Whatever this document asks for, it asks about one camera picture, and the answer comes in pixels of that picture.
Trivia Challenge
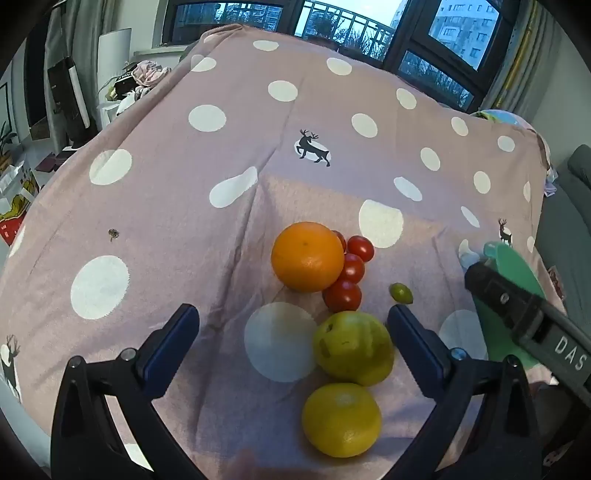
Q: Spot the grey curtain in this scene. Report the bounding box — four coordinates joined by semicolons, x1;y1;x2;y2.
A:
44;0;100;153

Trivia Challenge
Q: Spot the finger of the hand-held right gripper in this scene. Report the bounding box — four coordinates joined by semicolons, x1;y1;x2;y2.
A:
464;263;591;402

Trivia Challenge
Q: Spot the pile of pink clothes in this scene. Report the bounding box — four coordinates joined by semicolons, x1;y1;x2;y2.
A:
131;59;172;89

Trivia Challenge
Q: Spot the green plastic bowl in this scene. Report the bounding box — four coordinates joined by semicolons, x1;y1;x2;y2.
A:
459;239;549;370

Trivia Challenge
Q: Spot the yellow striped curtain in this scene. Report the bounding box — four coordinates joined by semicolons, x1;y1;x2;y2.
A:
480;0;571;118

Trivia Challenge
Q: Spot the red cardboard box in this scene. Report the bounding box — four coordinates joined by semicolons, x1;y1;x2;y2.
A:
0;164;41;247

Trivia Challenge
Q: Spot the yellow-green mango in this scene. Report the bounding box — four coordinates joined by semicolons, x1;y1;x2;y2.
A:
313;311;395;387

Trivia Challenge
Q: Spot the dark framed window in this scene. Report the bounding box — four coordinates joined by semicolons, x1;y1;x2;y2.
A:
164;0;504;109

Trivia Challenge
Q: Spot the pink dotted deer blanket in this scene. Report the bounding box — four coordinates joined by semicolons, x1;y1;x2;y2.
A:
0;23;570;480

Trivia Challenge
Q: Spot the orange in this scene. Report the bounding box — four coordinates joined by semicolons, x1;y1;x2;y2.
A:
271;222;345;292

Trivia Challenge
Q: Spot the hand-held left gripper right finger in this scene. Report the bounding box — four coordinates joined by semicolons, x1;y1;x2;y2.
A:
387;304;543;480

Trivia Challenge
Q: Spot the black upright panel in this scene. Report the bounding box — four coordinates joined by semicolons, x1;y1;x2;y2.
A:
47;56;92;145

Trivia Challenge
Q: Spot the yellow lemon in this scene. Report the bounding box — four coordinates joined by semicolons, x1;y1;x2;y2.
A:
301;383;382;459

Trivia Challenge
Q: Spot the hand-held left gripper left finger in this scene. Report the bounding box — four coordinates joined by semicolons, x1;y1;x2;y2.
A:
51;302;201;480

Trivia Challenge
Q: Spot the grey sofa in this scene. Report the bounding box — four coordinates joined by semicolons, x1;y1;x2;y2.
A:
542;144;591;296

